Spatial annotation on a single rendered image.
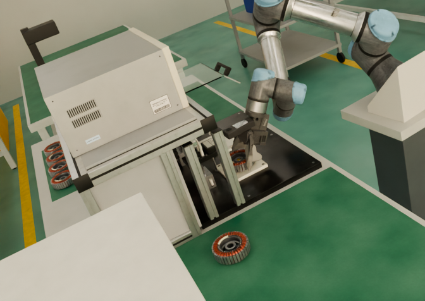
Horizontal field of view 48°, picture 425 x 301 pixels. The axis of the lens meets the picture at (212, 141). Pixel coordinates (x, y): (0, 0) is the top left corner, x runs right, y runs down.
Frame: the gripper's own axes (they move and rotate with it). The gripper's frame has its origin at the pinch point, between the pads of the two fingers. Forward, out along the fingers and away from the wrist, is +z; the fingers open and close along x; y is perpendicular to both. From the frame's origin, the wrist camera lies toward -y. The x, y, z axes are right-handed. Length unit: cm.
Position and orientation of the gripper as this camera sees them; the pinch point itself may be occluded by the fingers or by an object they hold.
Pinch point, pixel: (238, 163)
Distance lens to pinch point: 177.6
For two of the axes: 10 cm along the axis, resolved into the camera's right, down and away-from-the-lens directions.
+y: 9.1, 0.5, 4.2
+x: -3.8, -3.4, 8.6
